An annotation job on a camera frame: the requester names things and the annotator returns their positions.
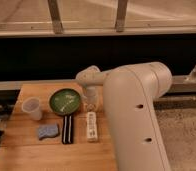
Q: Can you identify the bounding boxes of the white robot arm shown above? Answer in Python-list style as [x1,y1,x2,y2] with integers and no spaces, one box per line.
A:
[76,62,172,171]

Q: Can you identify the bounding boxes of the clear plastic cup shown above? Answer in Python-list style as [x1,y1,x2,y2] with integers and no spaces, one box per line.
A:
[21,97,43,121]

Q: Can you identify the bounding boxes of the right window frame post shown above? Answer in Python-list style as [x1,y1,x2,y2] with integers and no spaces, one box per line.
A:
[115,0,128,32]

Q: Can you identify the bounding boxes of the left window frame post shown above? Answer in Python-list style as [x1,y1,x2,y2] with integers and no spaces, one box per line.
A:
[47,0,63,34]

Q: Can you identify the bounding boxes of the window frame post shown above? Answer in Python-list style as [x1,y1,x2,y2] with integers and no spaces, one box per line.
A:
[47,0,63,34]
[115,0,128,32]

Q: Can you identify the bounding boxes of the green bowl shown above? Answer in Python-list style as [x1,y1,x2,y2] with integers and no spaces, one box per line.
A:
[49,88,81,116]

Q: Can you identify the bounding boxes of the blue sponge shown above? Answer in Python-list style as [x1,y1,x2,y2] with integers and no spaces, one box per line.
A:
[37,124,59,140]

